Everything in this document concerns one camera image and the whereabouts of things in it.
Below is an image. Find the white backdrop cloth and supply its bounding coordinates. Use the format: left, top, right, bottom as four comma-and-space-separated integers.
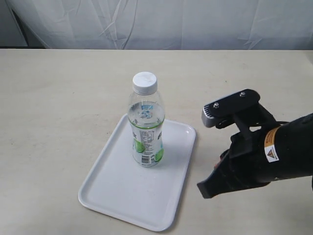
0, 0, 313, 50

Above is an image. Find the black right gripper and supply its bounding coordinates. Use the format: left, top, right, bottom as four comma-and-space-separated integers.
197, 127, 277, 199

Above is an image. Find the white plastic tray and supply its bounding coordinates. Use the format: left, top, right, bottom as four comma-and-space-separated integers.
78, 116, 196, 232

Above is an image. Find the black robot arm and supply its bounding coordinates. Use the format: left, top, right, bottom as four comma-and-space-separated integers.
197, 114, 313, 199

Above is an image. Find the clear plastic drink bottle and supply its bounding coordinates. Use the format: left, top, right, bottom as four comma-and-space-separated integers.
128, 71, 165, 167

